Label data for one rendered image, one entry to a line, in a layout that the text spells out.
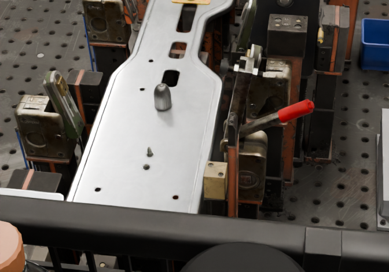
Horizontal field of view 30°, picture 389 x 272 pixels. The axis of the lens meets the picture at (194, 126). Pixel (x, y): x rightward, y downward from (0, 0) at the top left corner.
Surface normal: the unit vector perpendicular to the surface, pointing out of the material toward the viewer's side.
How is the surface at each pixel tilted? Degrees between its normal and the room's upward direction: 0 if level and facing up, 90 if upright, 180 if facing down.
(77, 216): 0
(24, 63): 0
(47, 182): 0
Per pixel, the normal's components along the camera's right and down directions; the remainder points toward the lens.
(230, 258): -0.04, -0.71
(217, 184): -0.15, 0.69
